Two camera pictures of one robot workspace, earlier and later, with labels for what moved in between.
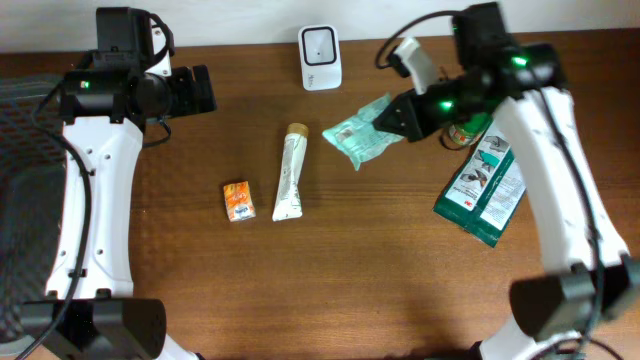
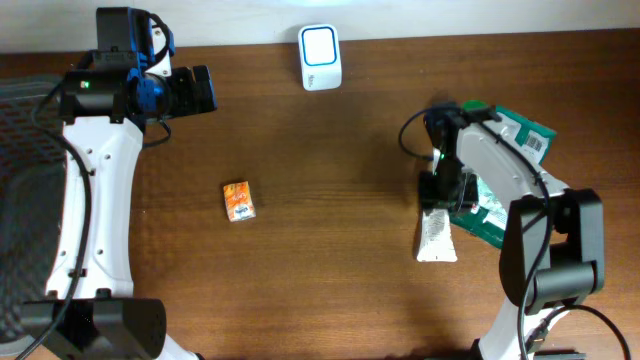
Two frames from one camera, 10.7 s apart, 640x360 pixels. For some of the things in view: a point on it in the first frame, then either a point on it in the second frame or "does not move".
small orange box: x=238 y=203 does not move
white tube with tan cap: x=288 y=203 to x=436 y=238
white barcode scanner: x=320 y=54 does not move
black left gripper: x=190 y=99 does not move
